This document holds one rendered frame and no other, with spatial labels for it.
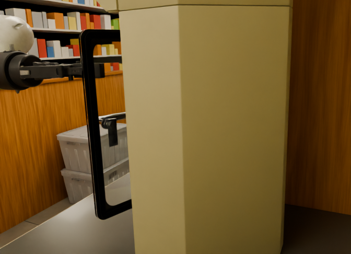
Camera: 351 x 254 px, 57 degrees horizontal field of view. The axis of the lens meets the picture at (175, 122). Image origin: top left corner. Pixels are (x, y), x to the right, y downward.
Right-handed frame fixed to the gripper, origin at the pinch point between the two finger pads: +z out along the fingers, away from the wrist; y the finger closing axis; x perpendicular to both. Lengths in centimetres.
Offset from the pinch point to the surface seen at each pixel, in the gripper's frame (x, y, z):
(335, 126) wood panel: 15, 30, 47
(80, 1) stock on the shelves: -63, 257, -232
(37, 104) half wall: 38, 137, -181
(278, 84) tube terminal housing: 3.0, 5.8, 37.5
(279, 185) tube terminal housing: 22.0, 6.5, 38.3
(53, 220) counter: 37.0, -1.4, -14.4
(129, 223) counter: 37.0, 4.9, 4.1
